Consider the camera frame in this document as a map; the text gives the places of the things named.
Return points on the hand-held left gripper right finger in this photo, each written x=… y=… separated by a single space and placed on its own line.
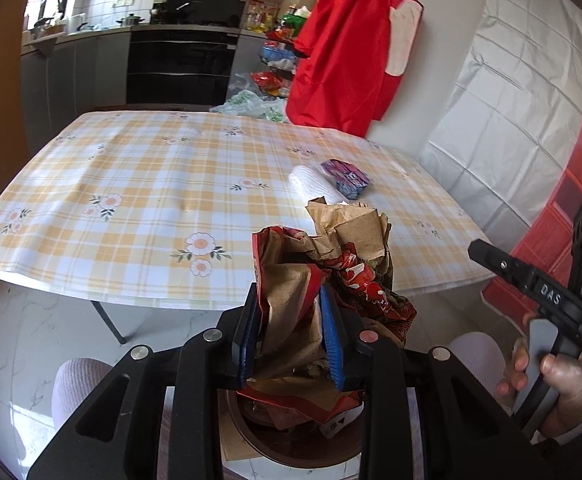
x=331 y=345

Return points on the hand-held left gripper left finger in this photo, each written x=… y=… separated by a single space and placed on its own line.
x=248 y=345

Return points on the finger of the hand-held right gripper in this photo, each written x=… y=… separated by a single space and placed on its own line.
x=496 y=260

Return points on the red brown paper bag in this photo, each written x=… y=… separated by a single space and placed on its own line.
x=291 y=280

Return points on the brown round bin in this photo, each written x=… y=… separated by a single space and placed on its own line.
x=291 y=452

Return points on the person's right hand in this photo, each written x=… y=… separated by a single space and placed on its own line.
x=571 y=390

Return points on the cardboard sheet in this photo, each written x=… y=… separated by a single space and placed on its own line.
x=233 y=440

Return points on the person's right leg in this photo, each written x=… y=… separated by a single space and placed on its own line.
x=476 y=355

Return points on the person's leg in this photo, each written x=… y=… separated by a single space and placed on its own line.
x=78 y=390
x=476 y=355

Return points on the black table leg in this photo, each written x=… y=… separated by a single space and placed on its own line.
x=108 y=322

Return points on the purple snack packet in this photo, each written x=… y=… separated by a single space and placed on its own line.
x=346 y=175

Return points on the person's left leg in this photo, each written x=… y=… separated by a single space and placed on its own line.
x=78 y=390

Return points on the orange checked floral tablecloth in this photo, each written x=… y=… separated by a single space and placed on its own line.
x=146 y=185

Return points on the red apron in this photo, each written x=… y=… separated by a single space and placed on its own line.
x=341 y=60

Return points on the red snack packet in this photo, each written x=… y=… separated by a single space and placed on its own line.
x=267 y=81

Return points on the black built-in oven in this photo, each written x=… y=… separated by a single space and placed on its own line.
x=176 y=70

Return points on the green snack packet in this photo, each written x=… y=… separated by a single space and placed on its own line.
x=292 y=24

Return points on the grey kitchen cabinet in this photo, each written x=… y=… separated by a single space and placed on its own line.
x=81 y=75

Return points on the pile of colourful snack packets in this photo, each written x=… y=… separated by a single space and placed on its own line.
x=263 y=7

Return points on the steel cooking pot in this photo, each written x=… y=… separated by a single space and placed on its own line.
x=131 y=20

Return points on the kitchen faucet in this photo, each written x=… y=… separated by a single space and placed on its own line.
x=51 y=5

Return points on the red printed wall poster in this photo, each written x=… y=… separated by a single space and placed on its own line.
x=561 y=185

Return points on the silver foil wall sheet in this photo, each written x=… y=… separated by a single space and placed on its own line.
x=511 y=85

